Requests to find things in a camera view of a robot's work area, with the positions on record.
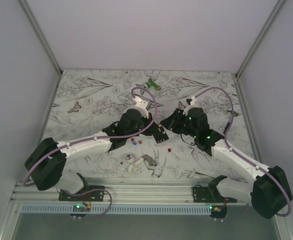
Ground perforated grey cable duct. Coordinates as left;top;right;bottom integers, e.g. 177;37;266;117
21;203;211;216

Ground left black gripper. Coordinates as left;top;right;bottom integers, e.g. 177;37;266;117
126;111;159;139

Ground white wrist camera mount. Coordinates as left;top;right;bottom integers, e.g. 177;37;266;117
133;96;149;119
183;95;198;116

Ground white pipe fitting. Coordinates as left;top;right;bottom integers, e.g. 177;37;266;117
122;153;144;174

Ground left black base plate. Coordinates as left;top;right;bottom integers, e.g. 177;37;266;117
58;185;105;202

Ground aluminium corner post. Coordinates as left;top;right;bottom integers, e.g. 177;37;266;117
235;0;287;79
17;0;63;76

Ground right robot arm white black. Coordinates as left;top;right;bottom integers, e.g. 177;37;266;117
160;107;293;219

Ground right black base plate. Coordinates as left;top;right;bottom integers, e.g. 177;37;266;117
191;184;238;204

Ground black fuse box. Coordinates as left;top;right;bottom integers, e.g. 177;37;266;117
152;126;169;144

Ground right small circuit board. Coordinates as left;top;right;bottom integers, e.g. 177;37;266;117
209;205;227;213

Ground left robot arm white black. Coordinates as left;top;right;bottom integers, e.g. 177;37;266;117
23;108;157;201

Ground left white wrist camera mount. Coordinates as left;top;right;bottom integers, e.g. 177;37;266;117
133;96;149;119

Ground right aluminium corner post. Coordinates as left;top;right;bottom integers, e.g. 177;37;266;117
235;0;287;79

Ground left aluminium corner post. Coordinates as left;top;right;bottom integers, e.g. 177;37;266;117
17;0;63;76

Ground grey metal bracket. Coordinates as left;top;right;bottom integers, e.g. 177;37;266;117
141;154;158;170

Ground floral printed table mat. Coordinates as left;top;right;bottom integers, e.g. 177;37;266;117
43;70;253;179

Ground green spray nozzle toy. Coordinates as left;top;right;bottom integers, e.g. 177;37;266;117
143;78;161;91

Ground left small circuit board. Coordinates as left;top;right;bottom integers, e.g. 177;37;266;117
73;204;91;213

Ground aluminium rail frame front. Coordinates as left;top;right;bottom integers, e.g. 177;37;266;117
10;178;211;204

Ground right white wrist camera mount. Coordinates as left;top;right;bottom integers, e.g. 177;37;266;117
183;95;198;116

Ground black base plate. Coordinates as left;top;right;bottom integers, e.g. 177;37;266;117
58;185;105;202
191;184;238;204

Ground small circuit board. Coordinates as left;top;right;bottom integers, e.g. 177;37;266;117
209;205;227;213
73;204;91;213

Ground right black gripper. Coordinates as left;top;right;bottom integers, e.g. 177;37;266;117
159;108;198;138

